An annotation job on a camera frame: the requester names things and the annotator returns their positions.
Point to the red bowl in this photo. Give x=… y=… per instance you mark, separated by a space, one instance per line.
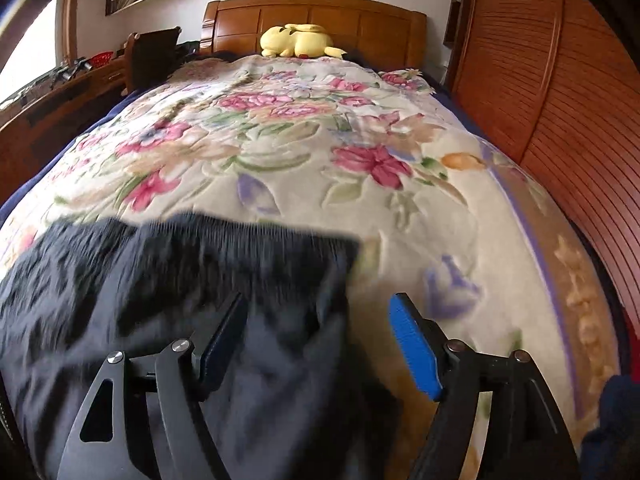
x=101 y=59

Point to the floral blanket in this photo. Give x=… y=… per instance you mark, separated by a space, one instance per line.
x=375 y=185

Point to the wooden slatted wardrobe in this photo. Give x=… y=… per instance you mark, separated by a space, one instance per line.
x=550 y=85

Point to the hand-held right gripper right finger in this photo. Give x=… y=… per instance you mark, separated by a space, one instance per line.
x=415 y=347

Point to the wooden bed headboard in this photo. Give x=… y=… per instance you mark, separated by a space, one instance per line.
x=375 y=25

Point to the window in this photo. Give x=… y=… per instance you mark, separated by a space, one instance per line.
x=30 y=50

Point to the wooden chair with dark cloth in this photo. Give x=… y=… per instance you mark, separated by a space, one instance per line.
x=152 y=55

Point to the yellow plush toy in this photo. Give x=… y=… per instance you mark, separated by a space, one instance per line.
x=300 y=41

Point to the black jacket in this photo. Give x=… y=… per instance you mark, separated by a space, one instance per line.
x=175 y=335

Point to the wooden corner shelf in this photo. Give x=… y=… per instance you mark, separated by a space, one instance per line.
x=455 y=5

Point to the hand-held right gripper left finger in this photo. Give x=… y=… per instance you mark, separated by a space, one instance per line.
x=225 y=342

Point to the dark blue cloth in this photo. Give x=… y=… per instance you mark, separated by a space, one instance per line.
x=612 y=430

